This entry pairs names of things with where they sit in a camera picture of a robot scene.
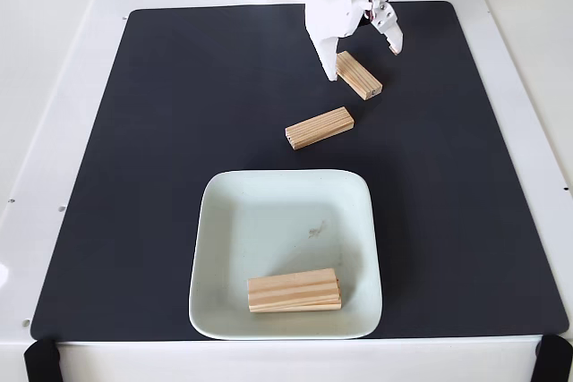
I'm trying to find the black corner bracket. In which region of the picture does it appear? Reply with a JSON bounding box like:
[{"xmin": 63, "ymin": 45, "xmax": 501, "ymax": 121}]
[
  {"xmin": 532, "ymin": 335, "xmax": 573, "ymax": 382},
  {"xmin": 22, "ymin": 337, "xmax": 62, "ymax": 382}
]

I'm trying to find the black table mat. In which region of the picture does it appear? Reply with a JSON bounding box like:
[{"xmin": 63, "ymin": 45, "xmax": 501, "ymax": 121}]
[{"xmin": 30, "ymin": 0, "xmax": 569, "ymax": 342}]

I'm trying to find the pale green square plate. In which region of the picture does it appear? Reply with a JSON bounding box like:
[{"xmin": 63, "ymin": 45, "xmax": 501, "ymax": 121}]
[{"xmin": 187, "ymin": 169, "xmax": 384, "ymax": 341}]

